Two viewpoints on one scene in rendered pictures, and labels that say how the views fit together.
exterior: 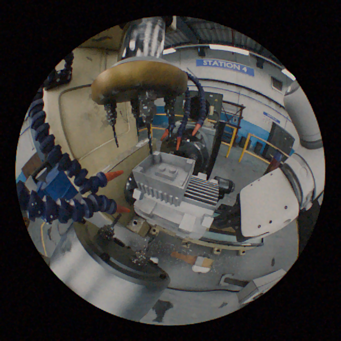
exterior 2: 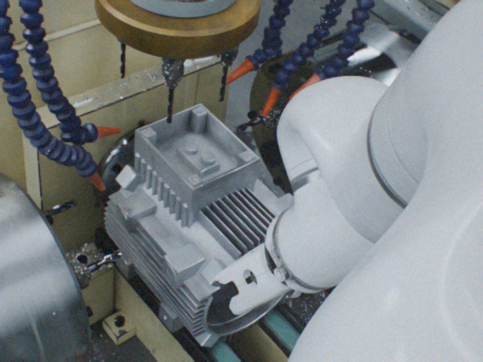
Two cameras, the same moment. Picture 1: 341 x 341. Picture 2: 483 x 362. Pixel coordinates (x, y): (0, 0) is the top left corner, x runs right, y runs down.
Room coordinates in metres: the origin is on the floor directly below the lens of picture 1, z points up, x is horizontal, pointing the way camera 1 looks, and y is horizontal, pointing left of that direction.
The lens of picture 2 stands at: (-0.49, -0.32, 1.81)
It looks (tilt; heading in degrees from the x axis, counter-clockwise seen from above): 44 degrees down; 22
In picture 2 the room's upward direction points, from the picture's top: 9 degrees clockwise
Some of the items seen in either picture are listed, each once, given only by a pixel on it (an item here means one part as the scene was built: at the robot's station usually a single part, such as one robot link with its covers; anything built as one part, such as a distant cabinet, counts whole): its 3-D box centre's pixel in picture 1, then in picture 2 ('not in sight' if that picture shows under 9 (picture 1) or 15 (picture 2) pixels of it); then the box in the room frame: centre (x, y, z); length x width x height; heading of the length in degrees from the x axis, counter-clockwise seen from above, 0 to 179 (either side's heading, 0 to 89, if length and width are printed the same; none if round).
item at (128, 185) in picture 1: (140, 186); (142, 169); (0.21, 0.11, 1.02); 0.15 x 0.02 x 0.15; 157
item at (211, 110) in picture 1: (202, 123); not in sight; (0.75, -0.25, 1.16); 0.33 x 0.26 x 0.42; 157
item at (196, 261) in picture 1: (192, 259); not in sight; (-0.05, -0.11, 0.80); 0.21 x 0.05 x 0.01; 66
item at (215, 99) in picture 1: (210, 119); not in sight; (3.22, -1.34, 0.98); 0.72 x 0.49 x 1.96; 60
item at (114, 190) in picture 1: (130, 187); (116, 164); (0.23, 0.17, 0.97); 0.30 x 0.11 x 0.34; 157
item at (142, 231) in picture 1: (139, 226); (83, 285); (0.10, 0.13, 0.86); 0.07 x 0.06 x 0.12; 157
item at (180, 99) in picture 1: (184, 114); not in sight; (3.71, -0.47, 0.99); 1.02 x 0.49 x 1.98; 60
